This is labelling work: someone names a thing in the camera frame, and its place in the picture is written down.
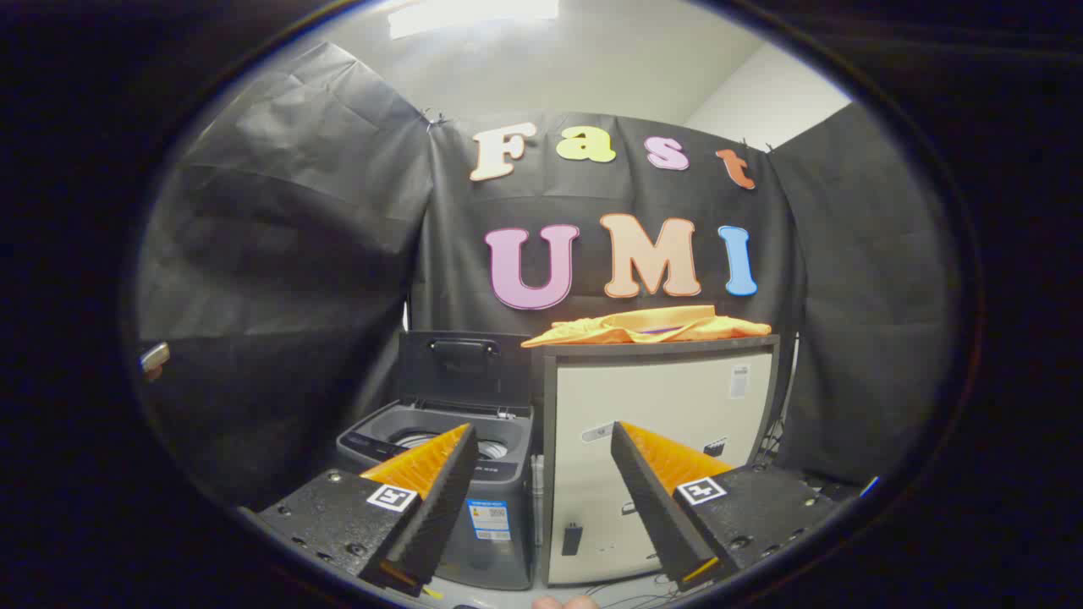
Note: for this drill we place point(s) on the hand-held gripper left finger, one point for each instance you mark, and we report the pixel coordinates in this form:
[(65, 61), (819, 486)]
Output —
[(440, 499)]

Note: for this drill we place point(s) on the black backdrop cloth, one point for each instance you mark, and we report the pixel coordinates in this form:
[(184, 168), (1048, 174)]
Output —
[(338, 254)]

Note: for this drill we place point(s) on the orange polo shirt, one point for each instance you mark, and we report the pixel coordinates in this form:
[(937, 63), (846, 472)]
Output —
[(643, 326)]

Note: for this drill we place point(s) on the small silver object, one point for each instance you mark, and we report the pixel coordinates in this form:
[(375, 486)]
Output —
[(155, 359)]

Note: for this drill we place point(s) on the cream cabinet with grey top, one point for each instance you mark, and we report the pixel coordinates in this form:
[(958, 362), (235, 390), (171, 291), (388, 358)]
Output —
[(677, 393)]

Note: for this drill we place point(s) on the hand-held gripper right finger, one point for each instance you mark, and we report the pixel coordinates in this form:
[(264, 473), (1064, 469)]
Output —
[(651, 499)]

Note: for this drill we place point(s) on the grey washing machine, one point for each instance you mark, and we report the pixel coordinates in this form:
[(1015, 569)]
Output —
[(495, 562)]

